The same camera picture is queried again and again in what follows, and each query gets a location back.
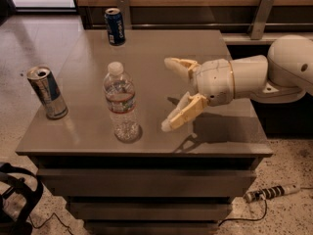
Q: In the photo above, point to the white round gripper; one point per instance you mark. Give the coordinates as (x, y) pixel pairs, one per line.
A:
(214, 80)

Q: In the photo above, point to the clear plastic water bottle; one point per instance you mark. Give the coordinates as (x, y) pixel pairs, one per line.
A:
(119, 92)

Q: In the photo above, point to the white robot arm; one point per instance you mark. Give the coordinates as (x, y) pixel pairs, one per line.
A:
(284, 75)

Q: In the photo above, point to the blue pepsi can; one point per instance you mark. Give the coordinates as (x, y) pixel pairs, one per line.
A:
(115, 26)

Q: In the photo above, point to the silver blue red bull can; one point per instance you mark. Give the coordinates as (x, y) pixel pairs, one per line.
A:
(48, 92)

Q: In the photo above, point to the grey drawer cabinet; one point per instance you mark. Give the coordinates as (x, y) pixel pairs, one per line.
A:
(166, 183)

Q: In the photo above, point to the white power strip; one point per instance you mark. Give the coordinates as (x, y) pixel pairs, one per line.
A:
(271, 193)

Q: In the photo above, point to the black chair base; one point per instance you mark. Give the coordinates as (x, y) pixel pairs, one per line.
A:
(18, 200)

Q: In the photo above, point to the right metal bracket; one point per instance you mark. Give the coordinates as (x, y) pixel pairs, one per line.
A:
(259, 21)

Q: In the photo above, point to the metal bracket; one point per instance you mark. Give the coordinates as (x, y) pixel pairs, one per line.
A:
(259, 21)
(124, 7)

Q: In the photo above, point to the left metal bracket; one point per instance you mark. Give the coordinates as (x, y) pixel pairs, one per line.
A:
(124, 7)

